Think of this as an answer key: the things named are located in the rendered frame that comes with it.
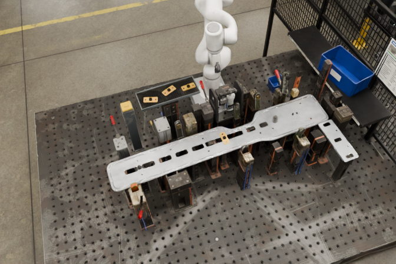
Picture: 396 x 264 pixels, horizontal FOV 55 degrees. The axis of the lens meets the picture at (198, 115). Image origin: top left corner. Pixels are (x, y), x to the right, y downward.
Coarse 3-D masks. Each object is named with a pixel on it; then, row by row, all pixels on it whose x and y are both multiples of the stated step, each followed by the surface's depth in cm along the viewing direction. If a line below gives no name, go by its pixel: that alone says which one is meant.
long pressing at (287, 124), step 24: (312, 96) 246; (264, 120) 236; (288, 120) 235; (312, 120) 235; (168, 144) 226; (192, 144) 226; (216, 144) 226; (240, 144) 226; (120, 168) 218; (168, 168) 217
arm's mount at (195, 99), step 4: (220, 76) 284; (196, 80) 282; (220, 80) 282; (224, 84) 280; (192, 96) 274; (196, 96) 274; (192, 100) 280; (196, 100) 271; (200, 100) 271; (204, 100) 271
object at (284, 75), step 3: (282, 72) 232; (285, 72) 230; (282, 75) 230; (285, 75) 229; (288, 75) 231; (282, 78) 232; (285, 78) 233; (288, 78) 228; (282, 81) 233; (285, 81) 235; (282, 84) 234; (285, 84) 237; (282, 87) 236; (285, 87) 238; (282, 90) 238; (285, 90) 239; (282, 93) 240; (285, 93) 241
